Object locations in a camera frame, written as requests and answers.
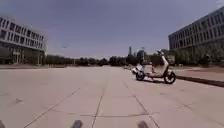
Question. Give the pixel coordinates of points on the slim tower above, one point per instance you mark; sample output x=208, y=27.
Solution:
x=130, y=50

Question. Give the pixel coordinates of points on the pale building with window rows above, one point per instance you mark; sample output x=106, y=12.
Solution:
x=20, y=40

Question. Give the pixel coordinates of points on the pale paved plaza ground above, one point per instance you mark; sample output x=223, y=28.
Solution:
x=100, y=93

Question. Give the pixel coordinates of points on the row of trees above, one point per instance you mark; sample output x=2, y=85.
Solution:
x=83, y=61

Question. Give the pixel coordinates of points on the raised paved area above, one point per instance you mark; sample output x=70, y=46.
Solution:
x=200, y=72

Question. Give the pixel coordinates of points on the grey building with window grid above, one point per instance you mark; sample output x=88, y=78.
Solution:
x=200, y=36

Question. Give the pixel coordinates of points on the robot's own part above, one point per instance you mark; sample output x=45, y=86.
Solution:
x=77, y=124
x=143, y=125

